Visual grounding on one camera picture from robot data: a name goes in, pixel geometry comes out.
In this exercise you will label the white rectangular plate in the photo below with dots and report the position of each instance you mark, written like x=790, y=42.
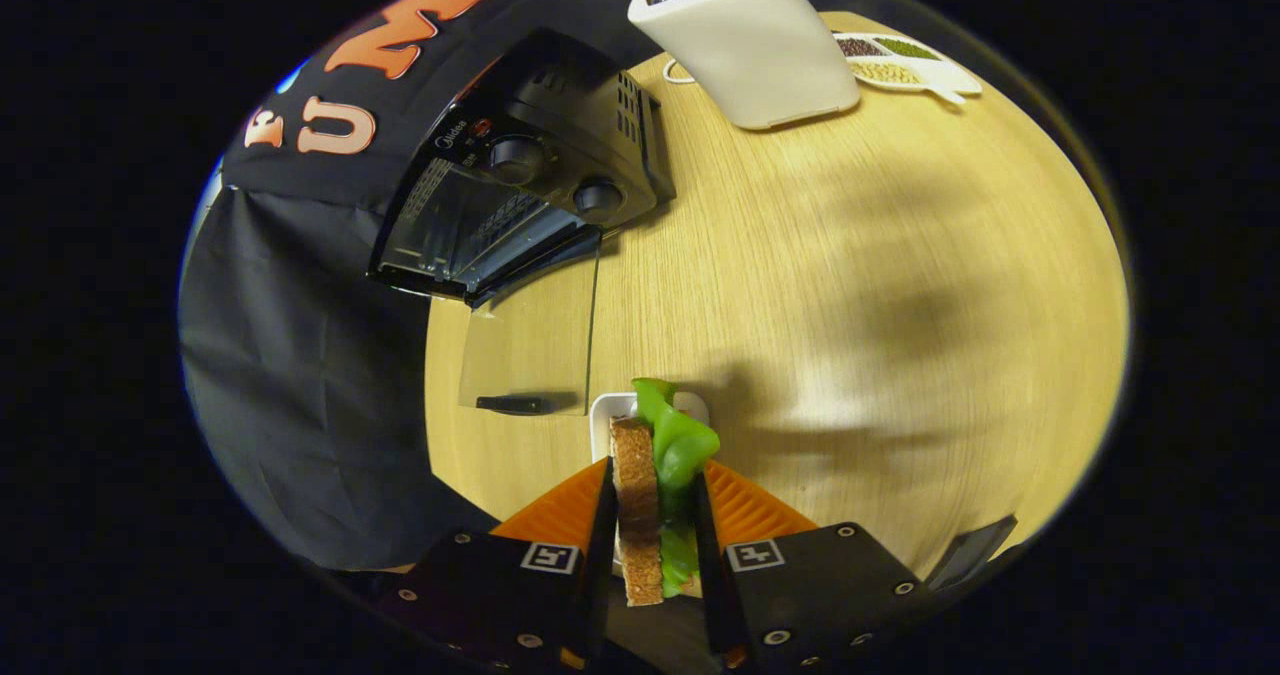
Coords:
x=600, y=425

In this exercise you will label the white divided dish of beans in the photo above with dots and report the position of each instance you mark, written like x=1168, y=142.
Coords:
x=915, y=73

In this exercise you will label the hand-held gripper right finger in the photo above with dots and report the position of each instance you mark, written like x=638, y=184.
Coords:
x=712, y=575

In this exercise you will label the black toaster oven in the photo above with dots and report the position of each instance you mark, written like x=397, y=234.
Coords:
x=560, y=115

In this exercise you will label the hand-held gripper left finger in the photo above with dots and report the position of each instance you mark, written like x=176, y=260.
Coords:
x=600, y=555

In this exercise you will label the toast sandwich with lettuce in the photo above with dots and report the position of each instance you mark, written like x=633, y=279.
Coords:
x=637, y=495

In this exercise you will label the white pop-up toaster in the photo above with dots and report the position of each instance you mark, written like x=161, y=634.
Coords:
x=760, y=45

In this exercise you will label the dark grey flat object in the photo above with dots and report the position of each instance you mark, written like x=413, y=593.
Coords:
x=965, y=553

